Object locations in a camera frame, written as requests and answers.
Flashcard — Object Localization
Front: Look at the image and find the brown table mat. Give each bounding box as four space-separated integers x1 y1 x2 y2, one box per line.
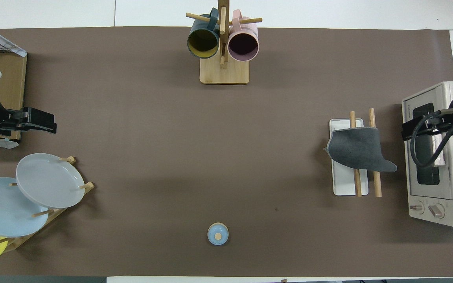
0 27 453 277

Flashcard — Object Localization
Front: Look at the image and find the wooden plate rack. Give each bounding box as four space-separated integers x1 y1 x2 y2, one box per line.
0 156 95 253

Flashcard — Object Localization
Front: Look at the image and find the blue lidded jar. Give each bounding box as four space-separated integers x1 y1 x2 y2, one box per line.
207 222 229 246

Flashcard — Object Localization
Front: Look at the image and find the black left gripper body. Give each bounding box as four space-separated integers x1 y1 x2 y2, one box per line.
0 107 57 134

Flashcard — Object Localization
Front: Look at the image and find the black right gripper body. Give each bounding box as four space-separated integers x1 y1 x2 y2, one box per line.
401 111 453 141

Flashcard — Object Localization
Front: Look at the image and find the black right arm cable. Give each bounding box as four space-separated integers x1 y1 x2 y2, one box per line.
411 105 453 177

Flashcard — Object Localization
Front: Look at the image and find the pink mug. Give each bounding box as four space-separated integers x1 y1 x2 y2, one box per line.
228 10 260 62

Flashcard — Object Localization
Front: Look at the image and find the beige toaster oven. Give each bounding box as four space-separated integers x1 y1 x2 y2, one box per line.
402 81 453 228

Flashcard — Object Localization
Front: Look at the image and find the light blue plate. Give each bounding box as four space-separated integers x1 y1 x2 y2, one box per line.
0 177 49 237

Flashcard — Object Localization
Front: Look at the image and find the purple and gray towel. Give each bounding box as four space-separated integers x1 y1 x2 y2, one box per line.
324 127 398 173

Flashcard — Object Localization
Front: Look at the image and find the wooden mug tree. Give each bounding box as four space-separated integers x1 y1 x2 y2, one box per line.
186 0 263 85

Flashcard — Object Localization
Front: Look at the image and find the wooden shelf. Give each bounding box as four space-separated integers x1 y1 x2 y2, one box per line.
0 31 28 142

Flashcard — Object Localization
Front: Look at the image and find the dark green mug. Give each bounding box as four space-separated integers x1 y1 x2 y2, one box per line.
187 9 220 59

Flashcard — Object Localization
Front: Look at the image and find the wooden bar towel rack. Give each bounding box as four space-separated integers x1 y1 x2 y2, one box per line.
329 108 382 198

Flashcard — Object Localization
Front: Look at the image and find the gray plate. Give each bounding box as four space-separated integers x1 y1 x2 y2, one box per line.
16 153 85 209

